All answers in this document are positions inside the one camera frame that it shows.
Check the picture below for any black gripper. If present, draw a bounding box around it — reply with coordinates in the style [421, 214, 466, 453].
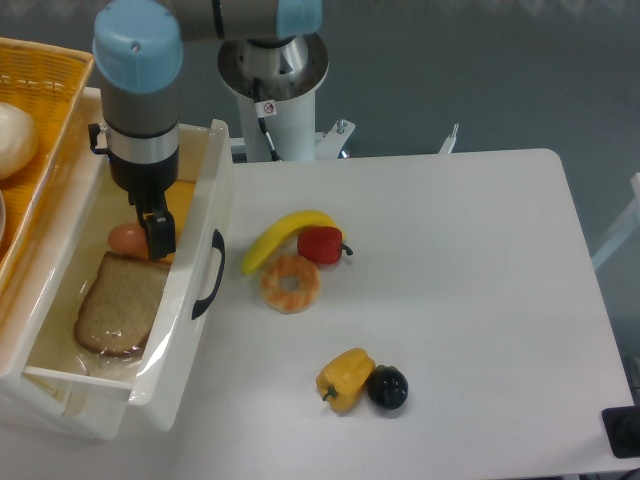
[109, 154, 179, 260]

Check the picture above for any yellow wicker basket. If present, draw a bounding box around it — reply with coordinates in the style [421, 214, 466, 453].
[1, 38, 94, 289]

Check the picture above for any white drawer cabinet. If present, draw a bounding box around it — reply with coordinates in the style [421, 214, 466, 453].
[1, 88, 128, 439]

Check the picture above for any black round fruit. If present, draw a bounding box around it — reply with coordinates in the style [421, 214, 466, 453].
[366, 365, 409, 411]

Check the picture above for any orange glazed donut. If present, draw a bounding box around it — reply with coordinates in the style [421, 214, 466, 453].
[259, 254, 321, 314]

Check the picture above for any white open drawer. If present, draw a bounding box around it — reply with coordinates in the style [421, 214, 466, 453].
[1, 89, 233, 440]

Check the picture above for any white bracket behind table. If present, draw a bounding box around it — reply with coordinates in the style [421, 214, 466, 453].
[438, 123, 460, 154]

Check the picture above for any red bell pepper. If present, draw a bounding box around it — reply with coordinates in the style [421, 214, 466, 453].
[297, 226, 353, 265]

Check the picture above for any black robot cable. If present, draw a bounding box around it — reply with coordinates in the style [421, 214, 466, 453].
[251, 76, 282, 162]

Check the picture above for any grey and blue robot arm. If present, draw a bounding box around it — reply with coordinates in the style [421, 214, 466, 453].
[89, 1, 328, 260]

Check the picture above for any orange toast slice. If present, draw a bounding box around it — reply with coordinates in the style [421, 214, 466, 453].
[165, 180, 195, 245]

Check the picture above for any black device at edge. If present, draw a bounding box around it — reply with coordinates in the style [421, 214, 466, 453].
[601, 406, 639, 459]

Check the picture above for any black drawer handle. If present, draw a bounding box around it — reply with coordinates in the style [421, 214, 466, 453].
[191, 229, 226, 320]

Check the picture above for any white frame at right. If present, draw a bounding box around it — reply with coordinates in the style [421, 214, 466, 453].
[591, 173, 639, 271]

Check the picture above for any yellow bell pepper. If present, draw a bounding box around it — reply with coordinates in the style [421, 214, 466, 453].
[316, 348, 376, 413]

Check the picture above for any white round bun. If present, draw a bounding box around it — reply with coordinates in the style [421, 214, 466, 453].
[1, 102, 39, 180]

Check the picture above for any brown bread slice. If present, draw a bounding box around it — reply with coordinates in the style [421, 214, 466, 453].
[74, 252, 170, 358]

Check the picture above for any yellow banana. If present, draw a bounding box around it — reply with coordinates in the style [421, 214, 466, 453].
[241, 210, 338, 275]

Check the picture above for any brown egg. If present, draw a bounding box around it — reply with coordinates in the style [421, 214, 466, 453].
[107, 223, 147, 257]

